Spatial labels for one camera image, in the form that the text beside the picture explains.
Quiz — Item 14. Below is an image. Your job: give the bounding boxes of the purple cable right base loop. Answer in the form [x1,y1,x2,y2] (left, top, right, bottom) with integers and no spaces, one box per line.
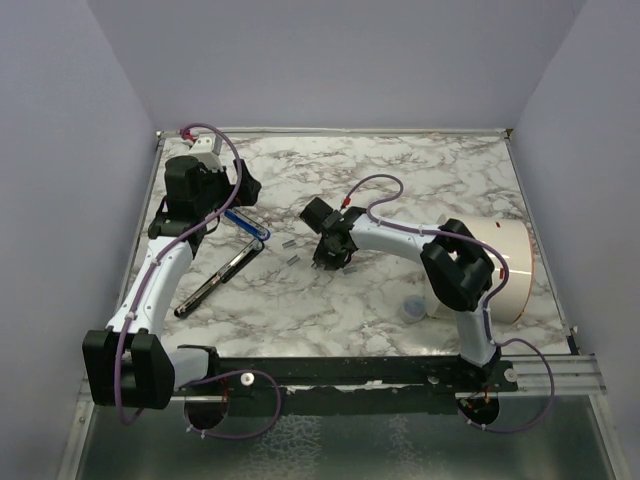
[462,337,557,434]

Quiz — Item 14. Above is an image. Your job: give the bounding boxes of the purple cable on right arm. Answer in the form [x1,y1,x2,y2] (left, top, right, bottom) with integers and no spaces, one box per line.
[342,173,511,346]

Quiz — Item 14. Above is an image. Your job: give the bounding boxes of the aluminium frame rail front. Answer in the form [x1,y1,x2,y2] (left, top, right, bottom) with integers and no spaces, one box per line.
[77,352,609,401]

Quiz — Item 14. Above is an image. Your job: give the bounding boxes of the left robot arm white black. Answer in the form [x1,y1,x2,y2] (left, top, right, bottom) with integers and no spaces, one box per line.
[82,155,261,409]

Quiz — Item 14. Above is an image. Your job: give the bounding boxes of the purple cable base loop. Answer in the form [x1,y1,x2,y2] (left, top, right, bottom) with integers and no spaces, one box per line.
[183,367,281,442]
[462,337,557,434]

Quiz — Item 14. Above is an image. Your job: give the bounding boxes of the purple cable left base loop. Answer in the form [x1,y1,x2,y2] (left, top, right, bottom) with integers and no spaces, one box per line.
[183,367,281,442]

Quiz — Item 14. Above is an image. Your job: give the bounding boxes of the blue stapler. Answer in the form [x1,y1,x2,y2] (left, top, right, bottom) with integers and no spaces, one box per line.
[224,208,271,242]

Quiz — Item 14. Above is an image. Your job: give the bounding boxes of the black stapler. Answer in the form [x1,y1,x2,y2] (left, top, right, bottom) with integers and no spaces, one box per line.
[174,239,264,319]

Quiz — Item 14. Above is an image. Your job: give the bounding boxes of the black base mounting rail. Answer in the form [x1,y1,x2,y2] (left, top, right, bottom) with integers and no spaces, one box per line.
[173,355,518,417]

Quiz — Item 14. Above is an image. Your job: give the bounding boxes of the clear jar of paper clips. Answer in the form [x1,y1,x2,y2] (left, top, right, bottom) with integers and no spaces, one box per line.
[399,295,427,324]

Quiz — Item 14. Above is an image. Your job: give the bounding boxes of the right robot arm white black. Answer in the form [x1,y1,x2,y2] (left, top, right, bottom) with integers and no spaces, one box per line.
[300,197,499,391]

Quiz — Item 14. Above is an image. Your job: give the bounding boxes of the large white paper roll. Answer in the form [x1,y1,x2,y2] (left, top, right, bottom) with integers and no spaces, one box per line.
[434,213,534,325]

